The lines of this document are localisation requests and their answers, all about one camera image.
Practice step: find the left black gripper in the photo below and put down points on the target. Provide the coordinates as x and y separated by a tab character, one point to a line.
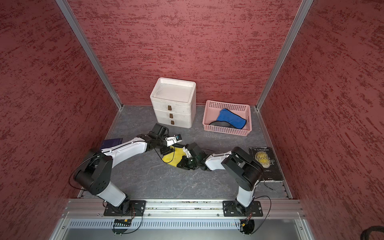
166	150

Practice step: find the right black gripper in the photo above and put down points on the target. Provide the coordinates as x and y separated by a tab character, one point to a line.
184	162

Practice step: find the yellow grey dishcloth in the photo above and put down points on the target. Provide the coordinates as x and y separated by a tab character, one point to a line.
175	157

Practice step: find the blue grey dishcloth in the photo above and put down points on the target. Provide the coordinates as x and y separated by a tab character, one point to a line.
228	119

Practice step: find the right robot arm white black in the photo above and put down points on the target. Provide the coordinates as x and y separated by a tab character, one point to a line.
240	165

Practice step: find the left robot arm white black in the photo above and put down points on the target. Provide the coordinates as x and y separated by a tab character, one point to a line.
94	173

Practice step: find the white three-drawer storage unit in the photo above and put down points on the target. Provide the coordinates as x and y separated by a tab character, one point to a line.
174	102

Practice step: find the purple book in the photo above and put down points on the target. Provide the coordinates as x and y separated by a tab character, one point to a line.
111	143

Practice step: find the pink plastic basket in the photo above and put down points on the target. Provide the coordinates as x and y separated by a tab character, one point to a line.
212	110

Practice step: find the black book gold print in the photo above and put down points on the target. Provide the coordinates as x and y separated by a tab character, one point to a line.
266	157

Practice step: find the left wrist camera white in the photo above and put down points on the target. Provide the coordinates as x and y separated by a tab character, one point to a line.
172	140

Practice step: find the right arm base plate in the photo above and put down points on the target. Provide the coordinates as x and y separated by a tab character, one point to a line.
235	209

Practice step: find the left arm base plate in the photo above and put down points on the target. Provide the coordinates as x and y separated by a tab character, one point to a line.
138	207

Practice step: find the left corner aluminium post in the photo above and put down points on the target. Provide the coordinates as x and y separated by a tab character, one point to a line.
79	33

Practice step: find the corner aluminium post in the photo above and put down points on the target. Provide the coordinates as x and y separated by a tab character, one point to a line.
293	31
79	33

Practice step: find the aluminium front rail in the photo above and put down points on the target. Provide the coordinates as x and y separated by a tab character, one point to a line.
282	209

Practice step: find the right corner aluminium post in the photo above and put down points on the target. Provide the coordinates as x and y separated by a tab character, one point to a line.
293	31

